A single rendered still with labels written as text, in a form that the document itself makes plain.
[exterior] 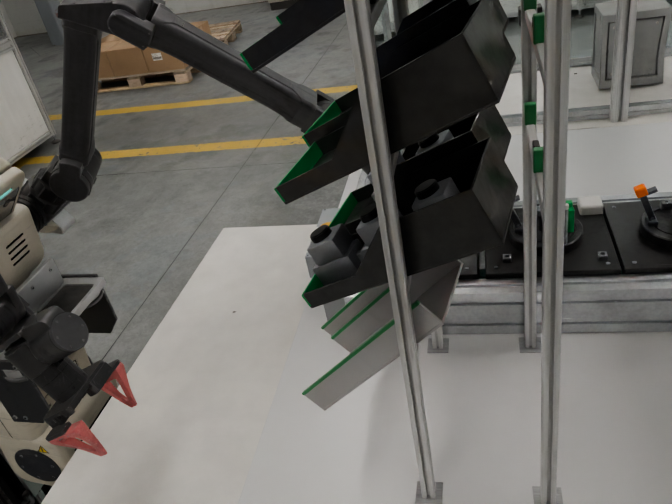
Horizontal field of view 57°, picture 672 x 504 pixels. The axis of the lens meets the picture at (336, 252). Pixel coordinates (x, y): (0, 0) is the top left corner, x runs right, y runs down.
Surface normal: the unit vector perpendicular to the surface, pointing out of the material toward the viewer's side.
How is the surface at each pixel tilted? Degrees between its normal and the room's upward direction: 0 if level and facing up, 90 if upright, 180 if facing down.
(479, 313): 90
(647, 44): 91
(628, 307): 90
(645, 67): 91
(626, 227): 0
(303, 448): 0
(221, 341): 0
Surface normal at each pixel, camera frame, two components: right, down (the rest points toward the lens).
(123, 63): -0.21, 0.56
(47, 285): 0.96, -0.03
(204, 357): -0.17, -0.83
